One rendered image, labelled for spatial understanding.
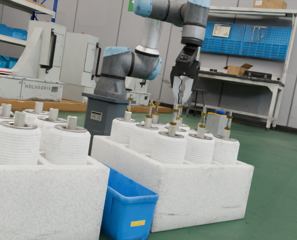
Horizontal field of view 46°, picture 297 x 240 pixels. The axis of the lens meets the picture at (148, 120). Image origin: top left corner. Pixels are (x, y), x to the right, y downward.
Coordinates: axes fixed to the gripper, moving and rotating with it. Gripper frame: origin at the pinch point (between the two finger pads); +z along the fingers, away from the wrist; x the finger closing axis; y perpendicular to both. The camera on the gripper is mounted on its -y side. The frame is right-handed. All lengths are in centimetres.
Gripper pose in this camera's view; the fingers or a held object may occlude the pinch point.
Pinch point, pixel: (180, 100)
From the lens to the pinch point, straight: 115.7
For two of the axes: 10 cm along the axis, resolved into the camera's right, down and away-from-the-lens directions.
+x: -9.5, -1.9, 2.6
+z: -1.7, 9.8, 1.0
